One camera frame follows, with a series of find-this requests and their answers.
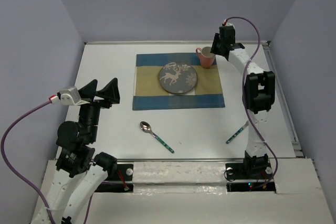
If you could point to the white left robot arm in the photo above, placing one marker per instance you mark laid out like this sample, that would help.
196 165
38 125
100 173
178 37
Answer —
79 171

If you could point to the spoon with teal handle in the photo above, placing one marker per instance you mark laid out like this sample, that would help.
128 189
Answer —
145 127

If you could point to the pink mug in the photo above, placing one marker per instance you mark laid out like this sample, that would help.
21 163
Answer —
205 56

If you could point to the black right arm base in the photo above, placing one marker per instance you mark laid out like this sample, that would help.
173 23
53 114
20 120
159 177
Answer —
239 180

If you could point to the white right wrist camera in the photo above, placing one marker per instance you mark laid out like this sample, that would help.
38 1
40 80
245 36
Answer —
227 23

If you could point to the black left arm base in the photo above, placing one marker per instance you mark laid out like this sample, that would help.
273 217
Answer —
120 181

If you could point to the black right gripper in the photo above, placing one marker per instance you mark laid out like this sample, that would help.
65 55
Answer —
214 49

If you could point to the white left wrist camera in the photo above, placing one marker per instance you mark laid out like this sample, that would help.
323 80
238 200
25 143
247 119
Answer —
68 96

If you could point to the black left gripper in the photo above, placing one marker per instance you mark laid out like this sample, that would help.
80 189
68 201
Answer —
111 91

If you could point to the fork with teal handle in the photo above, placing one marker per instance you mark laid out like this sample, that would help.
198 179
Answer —
237 133

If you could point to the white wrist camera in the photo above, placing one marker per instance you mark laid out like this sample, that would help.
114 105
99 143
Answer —
227 23
68 96

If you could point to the grey reindeer plate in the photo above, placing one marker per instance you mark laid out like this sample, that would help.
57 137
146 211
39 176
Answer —
178 78

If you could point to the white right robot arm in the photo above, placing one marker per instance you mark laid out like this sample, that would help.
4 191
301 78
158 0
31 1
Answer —
258 94

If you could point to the blue and tan cloth placemat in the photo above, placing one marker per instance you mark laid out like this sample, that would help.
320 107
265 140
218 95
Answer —
149 94

